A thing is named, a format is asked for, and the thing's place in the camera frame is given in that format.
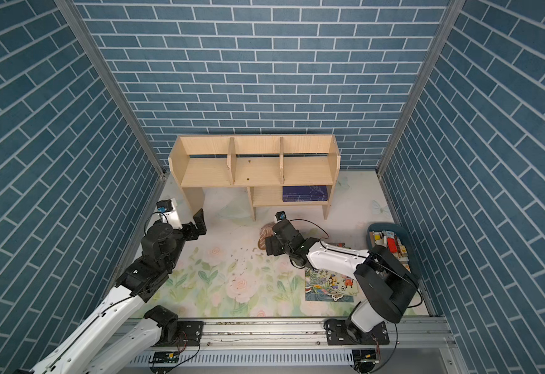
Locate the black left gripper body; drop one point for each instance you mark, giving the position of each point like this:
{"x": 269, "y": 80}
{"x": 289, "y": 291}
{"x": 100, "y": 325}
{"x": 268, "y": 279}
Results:
{"x": 187, "y": 232}

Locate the small green circuit board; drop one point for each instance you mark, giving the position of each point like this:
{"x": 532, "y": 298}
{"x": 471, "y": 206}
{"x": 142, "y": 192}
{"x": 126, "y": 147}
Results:
{"x": 164, "y": 359}

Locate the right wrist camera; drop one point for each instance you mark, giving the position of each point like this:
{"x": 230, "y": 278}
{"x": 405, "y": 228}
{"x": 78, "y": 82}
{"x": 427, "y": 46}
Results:
{"x": 280, "y": 216}

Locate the teal plastic storage bin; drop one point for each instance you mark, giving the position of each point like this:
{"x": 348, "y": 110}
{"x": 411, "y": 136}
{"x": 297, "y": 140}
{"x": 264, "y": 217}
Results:
{"x": 395, "y": 238}

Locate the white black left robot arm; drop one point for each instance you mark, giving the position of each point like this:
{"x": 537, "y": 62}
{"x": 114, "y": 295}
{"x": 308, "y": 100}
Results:
{"x": 87, "y": 350}

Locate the floral table mat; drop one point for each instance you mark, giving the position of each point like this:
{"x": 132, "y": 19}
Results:
{"x": 224, "y": 273}

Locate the colourful children's picture book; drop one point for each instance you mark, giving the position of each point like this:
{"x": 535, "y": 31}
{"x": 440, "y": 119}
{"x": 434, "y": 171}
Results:
{"x": 331, "y": 285}

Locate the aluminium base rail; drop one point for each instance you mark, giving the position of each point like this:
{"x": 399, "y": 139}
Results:
{"x": 220, "y": 343}

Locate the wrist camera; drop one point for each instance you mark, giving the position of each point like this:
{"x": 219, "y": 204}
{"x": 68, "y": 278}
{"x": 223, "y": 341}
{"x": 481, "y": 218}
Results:
{"x": 167, "y": 210}
{"x": 280, "y": 216}

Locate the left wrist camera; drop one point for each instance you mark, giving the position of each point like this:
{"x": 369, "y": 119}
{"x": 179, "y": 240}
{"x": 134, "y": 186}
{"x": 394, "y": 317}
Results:
{"x": 167, "y": 210}

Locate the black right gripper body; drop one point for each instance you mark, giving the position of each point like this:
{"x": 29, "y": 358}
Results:
{"x": 274, "y": 242}

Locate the dark blue book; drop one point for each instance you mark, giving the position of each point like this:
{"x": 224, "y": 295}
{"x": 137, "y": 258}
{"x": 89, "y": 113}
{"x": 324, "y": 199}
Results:
{"x": 305, "y": 193}

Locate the light wooden bookshelf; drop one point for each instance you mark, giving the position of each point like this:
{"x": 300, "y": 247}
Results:
{"x": 262, "y": 164}

